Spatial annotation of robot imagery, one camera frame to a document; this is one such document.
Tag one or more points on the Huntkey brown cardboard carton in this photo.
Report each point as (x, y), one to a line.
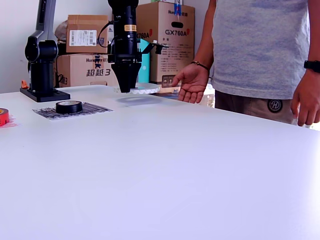
(72, 67)

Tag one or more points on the teal carton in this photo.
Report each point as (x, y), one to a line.
(146, 72)

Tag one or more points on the white tape roll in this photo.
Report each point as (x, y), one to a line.
(145, 90)

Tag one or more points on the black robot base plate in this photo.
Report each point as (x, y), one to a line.
(50, 96)

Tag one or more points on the large GX760A cardboard carton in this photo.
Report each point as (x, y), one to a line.
(160, 15)

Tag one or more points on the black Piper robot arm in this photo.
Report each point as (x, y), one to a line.
(40, 75)

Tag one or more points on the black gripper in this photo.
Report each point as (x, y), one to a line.
(125, 58)

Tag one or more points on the red tape roll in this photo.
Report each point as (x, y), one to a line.
(3, 118)

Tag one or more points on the person's right forearm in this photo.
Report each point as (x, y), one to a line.
(206, 37)

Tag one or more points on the black wristwatch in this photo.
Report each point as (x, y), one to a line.
(312, 65)

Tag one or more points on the small labelled cardboard box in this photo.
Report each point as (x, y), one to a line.
(82, 22)

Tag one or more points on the red scribbled paper sheet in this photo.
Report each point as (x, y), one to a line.
(13, 123)

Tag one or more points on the orange clamp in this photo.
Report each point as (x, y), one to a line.
(24, 85)

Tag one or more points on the person's right hand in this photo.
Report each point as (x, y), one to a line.
(193, 85)

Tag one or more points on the person's left hand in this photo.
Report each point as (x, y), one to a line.
(307, 100)

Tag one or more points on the black scribbled paper sheet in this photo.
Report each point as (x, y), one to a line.
(95, 108)

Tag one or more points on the person's left forearm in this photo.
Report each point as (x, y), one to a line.
(315, 30)

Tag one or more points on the black tape roll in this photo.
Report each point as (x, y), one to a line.
(68, 109)

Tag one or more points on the person in grey shirt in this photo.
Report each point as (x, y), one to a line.
(260, 50)

